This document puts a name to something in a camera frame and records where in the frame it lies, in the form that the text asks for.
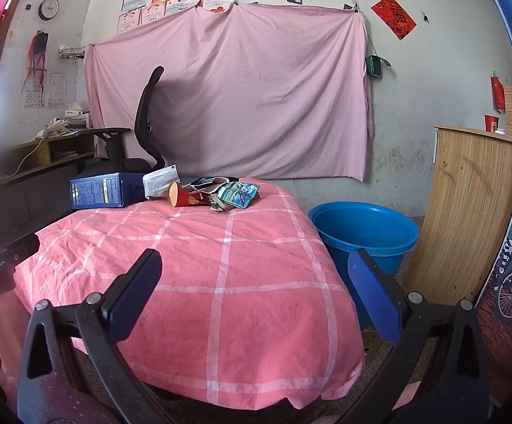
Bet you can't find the red hanging ornament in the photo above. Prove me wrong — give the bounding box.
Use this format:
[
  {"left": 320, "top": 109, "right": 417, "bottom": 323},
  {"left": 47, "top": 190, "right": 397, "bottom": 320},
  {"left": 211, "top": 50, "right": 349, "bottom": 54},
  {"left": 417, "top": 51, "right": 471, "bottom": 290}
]
[{"left": 25, "top": 30, "right": 48, "bottom": 93}]

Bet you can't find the stack of books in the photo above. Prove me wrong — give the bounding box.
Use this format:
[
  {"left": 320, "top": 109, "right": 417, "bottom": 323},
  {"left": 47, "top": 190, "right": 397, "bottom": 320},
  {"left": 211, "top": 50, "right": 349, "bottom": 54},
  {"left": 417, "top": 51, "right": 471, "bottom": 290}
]
[{"left": 44, "top": 117, "right": 90, "bottom": 135}]

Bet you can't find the tissue box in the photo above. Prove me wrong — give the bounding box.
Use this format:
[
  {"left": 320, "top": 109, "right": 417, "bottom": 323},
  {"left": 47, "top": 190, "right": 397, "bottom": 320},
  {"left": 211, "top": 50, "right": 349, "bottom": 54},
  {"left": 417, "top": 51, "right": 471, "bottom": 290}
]
[{"left": 65, "top": 102, "right": 90, "bottom": 120}]

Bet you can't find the black office chair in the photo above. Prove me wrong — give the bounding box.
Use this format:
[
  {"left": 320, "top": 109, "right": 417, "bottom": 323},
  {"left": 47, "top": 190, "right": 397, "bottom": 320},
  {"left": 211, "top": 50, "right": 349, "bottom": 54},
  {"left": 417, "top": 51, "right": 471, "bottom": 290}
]
[{"left": 79, "top": 66, "right": 166, "bottom": 177}]

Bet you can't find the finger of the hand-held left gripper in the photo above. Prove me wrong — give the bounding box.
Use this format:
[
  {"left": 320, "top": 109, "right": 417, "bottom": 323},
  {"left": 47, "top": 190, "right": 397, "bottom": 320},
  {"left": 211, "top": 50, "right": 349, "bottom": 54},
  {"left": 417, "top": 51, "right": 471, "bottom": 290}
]
[{"left": 0, "top": 231, "right": 41, "bottom": 294}]

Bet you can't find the red wall poster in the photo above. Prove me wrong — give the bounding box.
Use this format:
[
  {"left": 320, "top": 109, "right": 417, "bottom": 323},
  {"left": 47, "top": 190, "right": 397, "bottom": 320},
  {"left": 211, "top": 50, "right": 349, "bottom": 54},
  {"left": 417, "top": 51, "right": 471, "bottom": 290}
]
[{"left": 371, "top": 0, "right": 417, "bottom": 41}]

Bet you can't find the pink wall sheet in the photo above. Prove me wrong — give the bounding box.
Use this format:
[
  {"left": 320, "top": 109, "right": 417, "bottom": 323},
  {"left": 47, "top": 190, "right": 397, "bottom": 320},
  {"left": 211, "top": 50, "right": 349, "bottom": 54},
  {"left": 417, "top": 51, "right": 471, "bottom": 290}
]
[{"left": 83, "top": 2, "right": 375, "bottom": 183}]

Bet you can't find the red hanging pouch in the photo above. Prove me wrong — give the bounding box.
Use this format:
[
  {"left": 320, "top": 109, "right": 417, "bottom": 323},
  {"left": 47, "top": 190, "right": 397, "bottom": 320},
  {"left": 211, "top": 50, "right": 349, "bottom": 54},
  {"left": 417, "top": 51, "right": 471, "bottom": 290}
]
[{"left": 491, "top": 71, "right": 506, "bottom": 110}]

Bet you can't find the white paper packet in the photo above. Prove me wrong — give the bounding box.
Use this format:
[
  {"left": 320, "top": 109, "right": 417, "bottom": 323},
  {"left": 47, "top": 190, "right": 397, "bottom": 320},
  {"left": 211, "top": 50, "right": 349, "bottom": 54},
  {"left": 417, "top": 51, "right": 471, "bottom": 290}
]
[{"left": 142, "top": 165, "right": 181, "bottom": 199}]

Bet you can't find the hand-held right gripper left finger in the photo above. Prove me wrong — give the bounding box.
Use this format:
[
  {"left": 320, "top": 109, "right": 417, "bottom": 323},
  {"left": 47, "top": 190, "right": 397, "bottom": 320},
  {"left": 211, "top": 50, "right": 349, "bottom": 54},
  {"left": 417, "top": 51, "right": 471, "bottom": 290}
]
[{"left": 18, "top": 248, "right": 181, "bottom": 424}]

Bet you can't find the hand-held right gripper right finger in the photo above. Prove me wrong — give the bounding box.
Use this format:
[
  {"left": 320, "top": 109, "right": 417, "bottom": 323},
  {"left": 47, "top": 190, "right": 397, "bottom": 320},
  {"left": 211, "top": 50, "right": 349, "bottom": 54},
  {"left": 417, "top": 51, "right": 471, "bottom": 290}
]
[{"left": 348, "top": 248, "right": 490, "bottom": 424}]

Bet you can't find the wooden wall shelf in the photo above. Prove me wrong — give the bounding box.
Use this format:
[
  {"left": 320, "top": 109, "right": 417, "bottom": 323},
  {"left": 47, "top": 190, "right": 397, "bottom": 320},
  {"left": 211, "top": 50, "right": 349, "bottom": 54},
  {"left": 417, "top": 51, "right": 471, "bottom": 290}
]
[{"left": 0, "top": 130, "right": 98, "bottom": 186}]

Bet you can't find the wooden cabinet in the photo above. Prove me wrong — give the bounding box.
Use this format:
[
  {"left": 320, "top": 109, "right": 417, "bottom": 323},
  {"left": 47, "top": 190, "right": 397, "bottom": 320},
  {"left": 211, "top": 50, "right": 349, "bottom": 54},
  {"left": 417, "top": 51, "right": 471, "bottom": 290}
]
[{"left": 404, "top": 124, "right": 512, "bottom": 307}]

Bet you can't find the white cable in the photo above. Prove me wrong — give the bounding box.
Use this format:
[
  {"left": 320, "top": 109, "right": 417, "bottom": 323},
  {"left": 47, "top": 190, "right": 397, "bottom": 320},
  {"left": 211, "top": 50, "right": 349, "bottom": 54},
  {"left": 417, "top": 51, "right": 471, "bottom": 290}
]
[{"left": 11, "top": 139, "right": 45, "bottom": 177}]

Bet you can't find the blue cardboard box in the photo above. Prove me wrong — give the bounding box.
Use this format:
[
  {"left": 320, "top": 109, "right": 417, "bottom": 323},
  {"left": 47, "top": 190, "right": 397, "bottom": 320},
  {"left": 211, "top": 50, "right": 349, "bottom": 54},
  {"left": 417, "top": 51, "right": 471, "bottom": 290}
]
[{"left": 70, "top": 172, "right": 147, "bottom": 210}]

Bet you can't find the blue plastic bucket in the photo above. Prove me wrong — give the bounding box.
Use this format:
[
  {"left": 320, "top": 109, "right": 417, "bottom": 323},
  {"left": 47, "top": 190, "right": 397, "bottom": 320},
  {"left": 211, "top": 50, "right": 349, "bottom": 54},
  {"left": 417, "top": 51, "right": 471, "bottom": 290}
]
[{"left": 308, "top": 202, "right": 420, "bottom": 330}]

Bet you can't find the wall calendar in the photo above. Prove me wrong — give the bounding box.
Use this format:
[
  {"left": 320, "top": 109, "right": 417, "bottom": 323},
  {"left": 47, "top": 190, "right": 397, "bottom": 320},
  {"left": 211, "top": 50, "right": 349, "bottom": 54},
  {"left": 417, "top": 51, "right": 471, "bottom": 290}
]
[{"left": 23, "top": 73, "right": 65, "bottom": 110}]

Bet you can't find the dark blue packet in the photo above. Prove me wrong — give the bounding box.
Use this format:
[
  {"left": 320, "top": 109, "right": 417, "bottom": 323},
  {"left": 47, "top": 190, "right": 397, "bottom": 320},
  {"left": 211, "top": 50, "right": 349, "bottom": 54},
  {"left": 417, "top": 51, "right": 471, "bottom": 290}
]
[{"left": 188, "top": 177, "right": 230, "bottom": 195}]

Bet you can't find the colourful snack packet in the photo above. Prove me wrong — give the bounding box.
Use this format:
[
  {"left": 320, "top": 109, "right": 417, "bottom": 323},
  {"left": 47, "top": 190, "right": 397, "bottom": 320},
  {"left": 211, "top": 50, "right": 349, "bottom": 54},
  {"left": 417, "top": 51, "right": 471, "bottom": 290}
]
[{"left": 215, "top": 181, "right": 261, "bottom": 210}]

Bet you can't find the green hanging box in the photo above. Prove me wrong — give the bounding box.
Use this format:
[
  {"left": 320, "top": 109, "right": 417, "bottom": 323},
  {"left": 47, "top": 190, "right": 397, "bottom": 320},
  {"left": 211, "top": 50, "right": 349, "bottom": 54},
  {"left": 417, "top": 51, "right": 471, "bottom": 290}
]
[{"left": 365, "top": 54, "right": 391, "bottom": 76}]

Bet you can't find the pink checked blanket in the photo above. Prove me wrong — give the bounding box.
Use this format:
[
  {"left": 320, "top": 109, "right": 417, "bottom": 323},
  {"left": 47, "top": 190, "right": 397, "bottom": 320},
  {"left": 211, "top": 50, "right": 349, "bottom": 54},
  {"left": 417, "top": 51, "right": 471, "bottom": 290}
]
[{"left": 0, "top": 177, "right": 365, "bottom": 411}]

